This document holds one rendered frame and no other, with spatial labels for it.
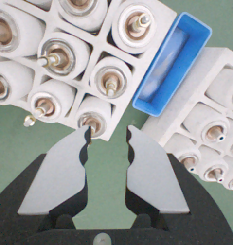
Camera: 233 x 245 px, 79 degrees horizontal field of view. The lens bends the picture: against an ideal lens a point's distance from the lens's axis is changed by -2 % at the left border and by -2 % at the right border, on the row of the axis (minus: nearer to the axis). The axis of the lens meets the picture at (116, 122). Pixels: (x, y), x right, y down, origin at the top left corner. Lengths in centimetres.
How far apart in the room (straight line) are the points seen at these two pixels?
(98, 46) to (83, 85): 11
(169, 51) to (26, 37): 45
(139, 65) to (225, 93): 23
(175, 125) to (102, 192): 64
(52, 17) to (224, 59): 44
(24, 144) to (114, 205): 66
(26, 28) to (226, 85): 47
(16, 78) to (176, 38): 51
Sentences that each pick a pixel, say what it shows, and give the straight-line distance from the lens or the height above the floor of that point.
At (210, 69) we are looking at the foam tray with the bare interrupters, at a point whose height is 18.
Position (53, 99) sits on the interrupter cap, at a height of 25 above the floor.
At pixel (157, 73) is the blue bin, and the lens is 60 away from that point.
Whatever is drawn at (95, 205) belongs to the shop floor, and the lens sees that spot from 109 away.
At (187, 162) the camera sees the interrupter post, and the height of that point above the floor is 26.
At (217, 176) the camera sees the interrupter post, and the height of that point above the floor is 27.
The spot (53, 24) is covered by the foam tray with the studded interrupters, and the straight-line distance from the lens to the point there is 42.
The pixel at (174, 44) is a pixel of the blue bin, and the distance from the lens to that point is 61.
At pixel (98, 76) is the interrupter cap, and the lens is 33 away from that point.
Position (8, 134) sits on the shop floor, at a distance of 84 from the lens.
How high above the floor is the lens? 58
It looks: 62 degrees down
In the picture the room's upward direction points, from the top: 177 degrees clockwise
